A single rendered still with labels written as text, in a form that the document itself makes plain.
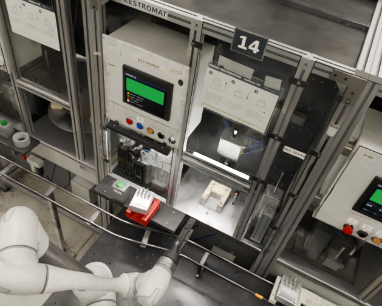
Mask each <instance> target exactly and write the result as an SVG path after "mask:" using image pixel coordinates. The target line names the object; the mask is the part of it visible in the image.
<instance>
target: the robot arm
mask: <svg viewBox="0 0 382 306"><path fill-rule="evenodd" d="M195 222H196V220H194V219H192V218H190V219H189V221H188V222H187V224H186V225H185V226H184V227H183V229H182V231H181V232H180V234H179V236H178V238H177V239H176V241H175V242H174V245H173V246H172V250H166V251H165V253H164V255H163V256H161V257H160V258H159V259H158V261H157V263H156V264H155V265H154V267H153V268H152V269H151V270H149V271H147V272H145V273H137V272H134V273H123V274H122V275H121V276H120V277H117V278H113V277H112V273H111V271H110V269H109V268H108V267H107V265H105V264H104V263H102V262H92V263H89V264H87V265H86V266H84V265H83V264H81V263H80V262H79V261H77V260H76V259H74V258H73V257H72V256H70V255H69V254H67V253H66V252H65V251H63V250H62V249H61V248H60V247H58V246H57V245H55V244H54V243H53V242H51V241H50V240H49V237H48V234H47V233H46V231H45V230H44V228H43V226H42V224H41V223H40V221H38V216H37V215H36V214H35V212H34V211H33V210H32V209H30V208H28V207H26V206H16V207H13V208H11V209H9V210H8V211H7V212H6V213H5V214H4V215H3V217H2V218H1V220H0V293H3V294H10V295H21V296H28V295H34V294H46V293H52V292H57V291H65V290H72V291H73V293H74V295H75V296H76V297H77V298H78V300H79V301H80V303H81V304H82V306H117V305H116V296H115V293H118V295H119V296H120V297H121V298H126V299H136V300H137V301H138V303H139V304H140V305H142V306H154V305H155V304H156V303H158V301H159V300H160V299H161V298H162V296H163V295H164V293H165V291H166V289H167V287H168V285H169V282H170V279H171V278H172V275H173V274H174V272H175V270H176V268H177V264H178V262H179V260H180V257H179V254H180V253H181V251H182V250H183V248H184V247H185V244H186V242H187V241H188V239H189V237H190V236H191V234H192V233H193V230H192V229H191V228H192V227H193V225H194V223H195Z"/></svg>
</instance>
